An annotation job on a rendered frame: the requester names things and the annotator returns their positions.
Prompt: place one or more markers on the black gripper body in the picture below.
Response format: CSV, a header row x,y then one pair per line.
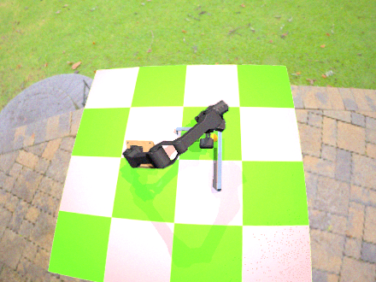
x,y
207,142

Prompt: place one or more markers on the see-through yellow ball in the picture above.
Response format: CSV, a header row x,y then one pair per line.
x,y
214,136

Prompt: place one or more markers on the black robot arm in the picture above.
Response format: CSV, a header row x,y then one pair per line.
x,y
212,118

